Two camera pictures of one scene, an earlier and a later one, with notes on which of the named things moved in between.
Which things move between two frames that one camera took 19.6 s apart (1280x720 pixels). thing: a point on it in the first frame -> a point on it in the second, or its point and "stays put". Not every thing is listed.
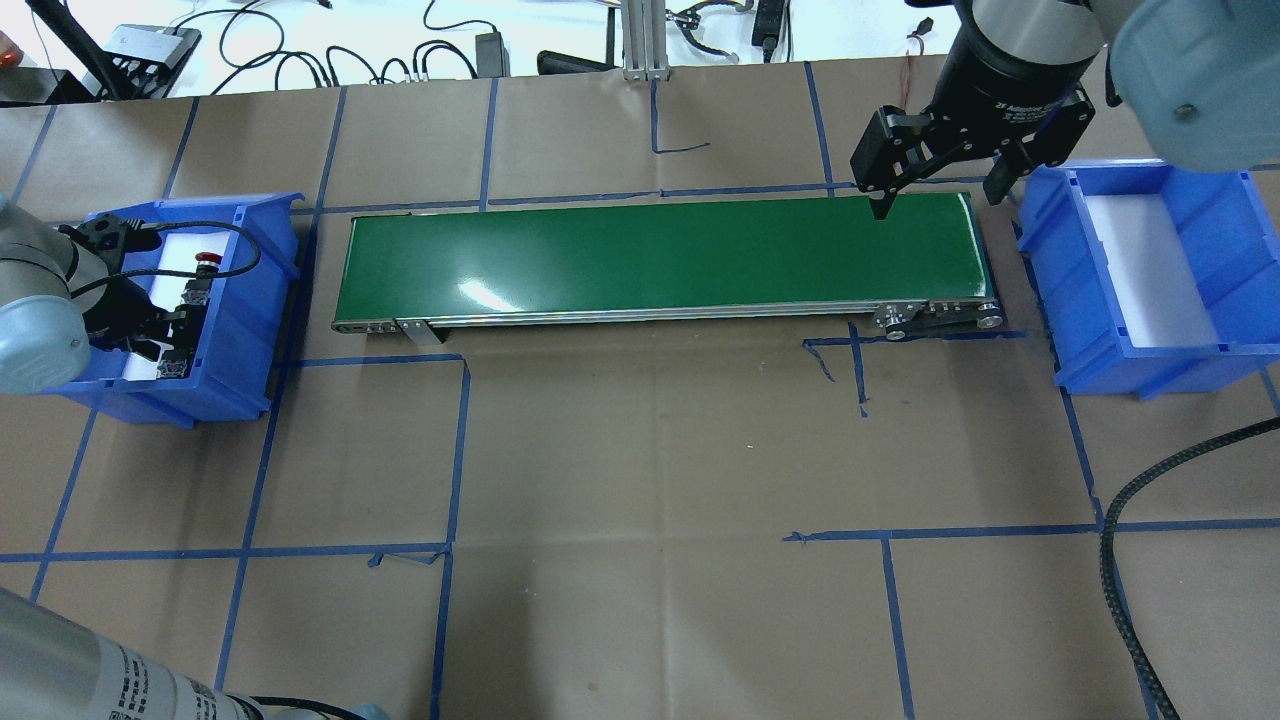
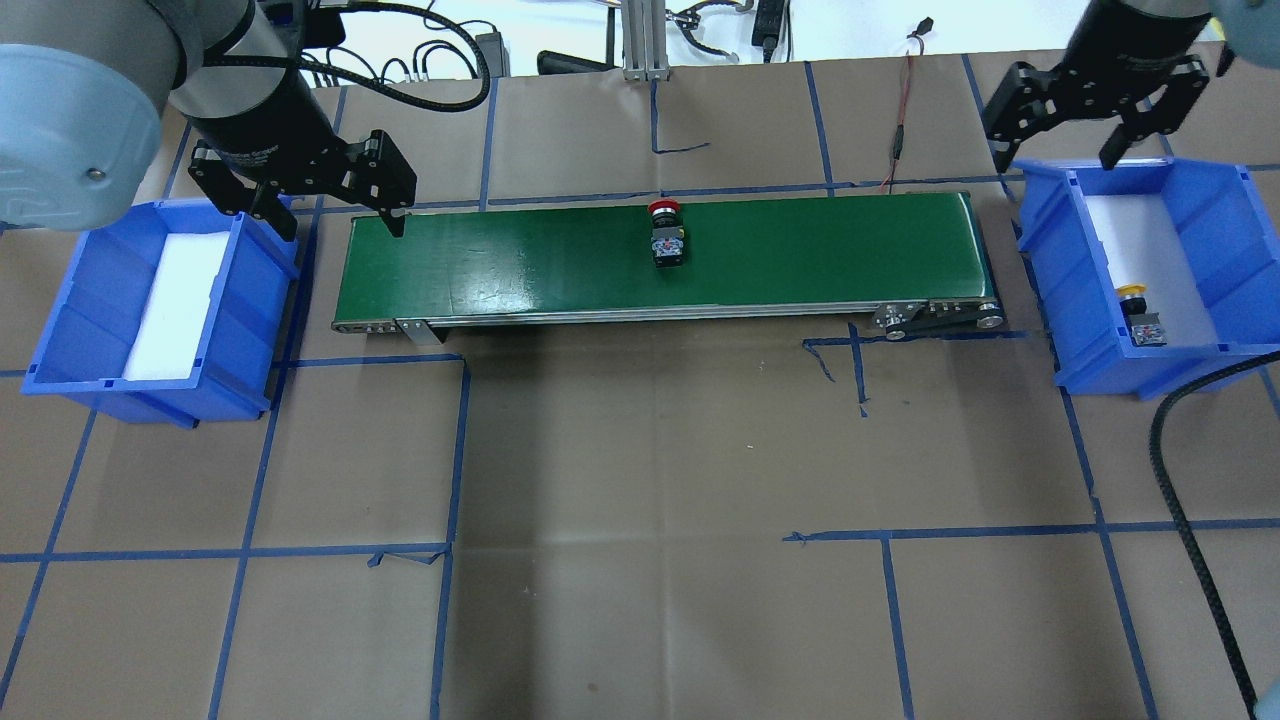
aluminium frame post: (644, 40) stays put
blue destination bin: (1150, 277) stays put
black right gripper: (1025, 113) -> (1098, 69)
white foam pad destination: (1160, 298) stays put
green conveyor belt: (828, 264) stays put
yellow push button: (174, 363) -> (1146, 327)
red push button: (197, 291) -> (667, 236)
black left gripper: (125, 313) -> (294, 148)
